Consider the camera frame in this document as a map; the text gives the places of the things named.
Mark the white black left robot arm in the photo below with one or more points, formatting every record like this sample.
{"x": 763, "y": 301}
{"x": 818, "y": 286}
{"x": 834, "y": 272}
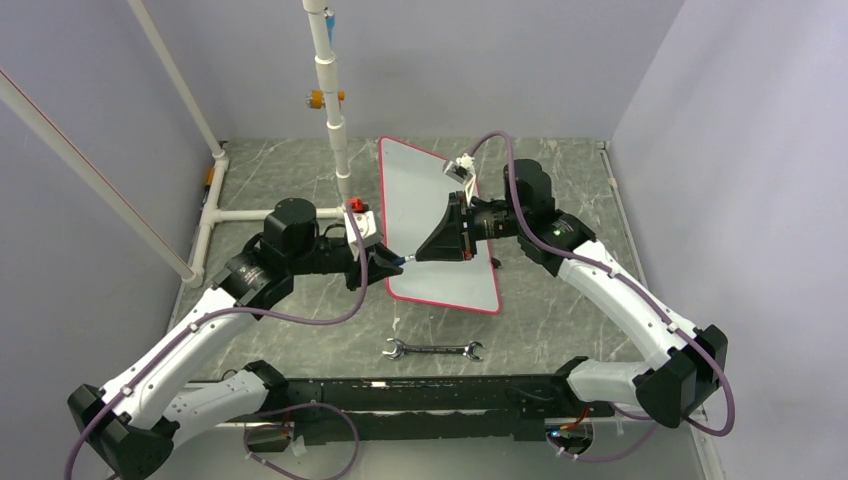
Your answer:
{"x": 136, "y": 420}

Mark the orange pipe valve fitting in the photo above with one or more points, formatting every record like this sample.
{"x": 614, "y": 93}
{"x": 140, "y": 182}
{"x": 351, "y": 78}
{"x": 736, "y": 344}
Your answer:
{"x": 316, "y": 99}

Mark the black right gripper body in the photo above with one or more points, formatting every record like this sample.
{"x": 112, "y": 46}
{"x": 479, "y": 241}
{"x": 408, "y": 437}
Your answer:
{"x": 483, "y": 222}

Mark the aluminium extrusion frame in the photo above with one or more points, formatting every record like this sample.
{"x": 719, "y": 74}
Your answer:
{"x": 708, "y": 457}

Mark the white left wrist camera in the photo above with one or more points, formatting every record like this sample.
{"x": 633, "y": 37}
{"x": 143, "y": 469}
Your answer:
{"x": 361, "y": 221}

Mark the pink-framed whiteboard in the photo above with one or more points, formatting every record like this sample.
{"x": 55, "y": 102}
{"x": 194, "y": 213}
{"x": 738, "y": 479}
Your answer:
{"x": 414, "y": 197}

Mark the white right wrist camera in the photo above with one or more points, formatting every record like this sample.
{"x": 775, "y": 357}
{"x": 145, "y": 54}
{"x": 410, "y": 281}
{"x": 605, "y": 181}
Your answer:
{"x": 462, "y": 170}

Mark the white PVC pipe frame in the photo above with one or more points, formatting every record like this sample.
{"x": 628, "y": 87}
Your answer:
{"x": 320, "y": 18}

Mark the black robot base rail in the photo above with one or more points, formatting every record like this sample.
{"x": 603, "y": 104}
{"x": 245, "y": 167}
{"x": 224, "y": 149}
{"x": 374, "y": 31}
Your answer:
{"x": 521, "y": 407}

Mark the diagonal white pipe red stripe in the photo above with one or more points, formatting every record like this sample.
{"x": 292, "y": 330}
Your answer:
{"x": 14, "y": 97}

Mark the white blue whiteboard marker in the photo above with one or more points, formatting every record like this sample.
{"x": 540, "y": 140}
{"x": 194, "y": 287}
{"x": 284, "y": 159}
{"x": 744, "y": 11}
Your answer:
{"x": 405, "y": 259}

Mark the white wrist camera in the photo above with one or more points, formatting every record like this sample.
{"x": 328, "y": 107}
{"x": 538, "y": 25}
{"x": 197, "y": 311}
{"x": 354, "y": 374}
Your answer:
{"x": 462, "y": 170}
{"x": 361, "y": 221}

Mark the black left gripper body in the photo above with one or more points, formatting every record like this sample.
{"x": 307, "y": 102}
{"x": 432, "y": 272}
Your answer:
{"x": 331, "y": 257}

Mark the silver double open-end wrench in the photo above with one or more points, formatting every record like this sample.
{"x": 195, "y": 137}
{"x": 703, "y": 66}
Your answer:
{"x": 400, "y": 349}

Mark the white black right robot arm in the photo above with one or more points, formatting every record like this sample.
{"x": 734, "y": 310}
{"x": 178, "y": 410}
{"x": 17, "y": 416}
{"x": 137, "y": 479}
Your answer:
{"x": 682, "y": 363}

